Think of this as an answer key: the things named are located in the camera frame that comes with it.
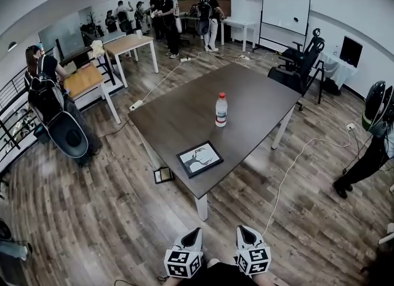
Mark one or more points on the person's black shorts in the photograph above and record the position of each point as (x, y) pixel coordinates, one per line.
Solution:
(227, 274)

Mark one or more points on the black picture frame with drawing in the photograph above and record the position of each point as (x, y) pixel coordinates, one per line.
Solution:
(200, 159)

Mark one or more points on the rolling whiteboard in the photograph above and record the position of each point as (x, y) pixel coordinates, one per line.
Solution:
(284, 10)

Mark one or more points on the orange wooden white-legged table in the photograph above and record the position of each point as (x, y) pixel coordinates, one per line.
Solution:
(84, 78)

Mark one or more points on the dark wooden rack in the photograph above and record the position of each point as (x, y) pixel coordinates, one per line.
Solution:
(83, 59)

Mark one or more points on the black metal railing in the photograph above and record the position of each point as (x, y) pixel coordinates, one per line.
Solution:
(13, 118)

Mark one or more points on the person's right forearm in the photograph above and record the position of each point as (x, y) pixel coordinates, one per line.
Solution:
(266, 280)

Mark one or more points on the small green tree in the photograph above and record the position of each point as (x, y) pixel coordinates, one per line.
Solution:
(91, 19)

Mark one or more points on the person's left forearm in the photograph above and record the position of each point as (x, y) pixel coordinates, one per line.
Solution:
(172, 282)

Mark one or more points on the table with white cloth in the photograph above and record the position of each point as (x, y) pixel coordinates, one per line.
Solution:
(337, 67)

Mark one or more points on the white power strip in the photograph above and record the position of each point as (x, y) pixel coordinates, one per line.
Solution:
(185, 59)
(136, 105)
(244, 57)
(350, 126)

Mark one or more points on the black office chair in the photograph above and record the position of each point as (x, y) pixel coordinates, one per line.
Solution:
(303, 59)

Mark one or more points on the black bag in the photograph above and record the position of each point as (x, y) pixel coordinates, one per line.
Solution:
(332, 87)

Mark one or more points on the dark wooden table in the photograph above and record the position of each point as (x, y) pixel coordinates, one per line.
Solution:
(197, 106)

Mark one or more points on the clear plastic water bottle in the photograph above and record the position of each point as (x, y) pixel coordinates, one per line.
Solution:
(221, 112)

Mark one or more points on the light wooden white-legged table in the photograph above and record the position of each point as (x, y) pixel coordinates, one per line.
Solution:
(127, 42)

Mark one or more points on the beige cloth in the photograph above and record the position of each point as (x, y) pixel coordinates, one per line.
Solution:
(98, 49)

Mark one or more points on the black monitor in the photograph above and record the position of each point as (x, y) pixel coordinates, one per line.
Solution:
(351, 51)

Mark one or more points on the dark blue bin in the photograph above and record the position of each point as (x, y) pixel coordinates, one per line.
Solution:
(42, 135)

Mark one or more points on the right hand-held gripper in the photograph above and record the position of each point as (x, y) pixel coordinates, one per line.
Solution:
(252, 258)

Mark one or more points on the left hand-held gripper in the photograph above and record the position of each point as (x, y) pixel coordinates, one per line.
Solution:
(184, 261)

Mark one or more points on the round wall lamp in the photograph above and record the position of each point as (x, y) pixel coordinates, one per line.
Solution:
(12, 46)

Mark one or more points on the small black frame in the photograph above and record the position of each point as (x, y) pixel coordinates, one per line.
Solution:
(163, 175)

